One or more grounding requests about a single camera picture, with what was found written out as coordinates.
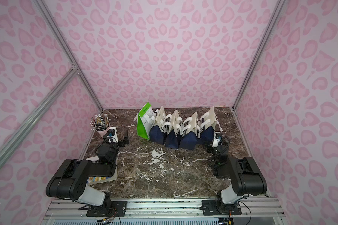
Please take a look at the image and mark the green white takeout bag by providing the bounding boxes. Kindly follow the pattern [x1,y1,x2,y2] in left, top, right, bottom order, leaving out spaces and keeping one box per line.
[133,102,157,140]

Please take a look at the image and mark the beige navy bag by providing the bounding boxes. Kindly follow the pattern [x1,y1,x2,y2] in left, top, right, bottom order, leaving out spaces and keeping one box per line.
[164,110,183,149]
[199,107,223,144]
[179,112,200,150]
[149,106,167,144]

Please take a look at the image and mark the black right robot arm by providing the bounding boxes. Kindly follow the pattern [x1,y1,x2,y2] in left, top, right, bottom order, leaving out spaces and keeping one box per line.
[208,133,268,206]

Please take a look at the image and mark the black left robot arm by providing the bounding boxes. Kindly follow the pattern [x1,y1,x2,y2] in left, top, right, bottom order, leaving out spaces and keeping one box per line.
[46,128,129,210]

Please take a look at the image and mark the pink pencil cup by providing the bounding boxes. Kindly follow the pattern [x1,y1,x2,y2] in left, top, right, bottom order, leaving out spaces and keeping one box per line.
[90,113,111,136]

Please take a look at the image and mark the illustrated paperback book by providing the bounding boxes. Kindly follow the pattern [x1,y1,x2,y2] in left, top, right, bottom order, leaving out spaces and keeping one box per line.
[86,156,118,186]

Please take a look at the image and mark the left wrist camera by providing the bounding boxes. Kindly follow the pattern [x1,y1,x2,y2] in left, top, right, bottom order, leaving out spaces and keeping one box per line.
[106,127,119,143]

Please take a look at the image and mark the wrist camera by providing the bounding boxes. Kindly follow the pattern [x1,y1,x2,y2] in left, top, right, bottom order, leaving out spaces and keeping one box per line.
[212,132,223,148]
[106,127,119,143]

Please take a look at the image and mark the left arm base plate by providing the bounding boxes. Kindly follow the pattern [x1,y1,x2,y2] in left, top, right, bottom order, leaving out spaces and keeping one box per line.
[86,201,128,218]

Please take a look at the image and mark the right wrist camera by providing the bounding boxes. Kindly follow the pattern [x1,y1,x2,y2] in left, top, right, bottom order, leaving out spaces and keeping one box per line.
[212,132,223,148]

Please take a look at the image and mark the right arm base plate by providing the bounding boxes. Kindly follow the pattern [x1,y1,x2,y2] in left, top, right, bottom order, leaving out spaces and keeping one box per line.
[199,200,242,216]

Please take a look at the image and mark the aluminium frame rail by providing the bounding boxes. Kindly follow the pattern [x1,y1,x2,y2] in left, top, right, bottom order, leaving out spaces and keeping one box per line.
[0,66,78,170]

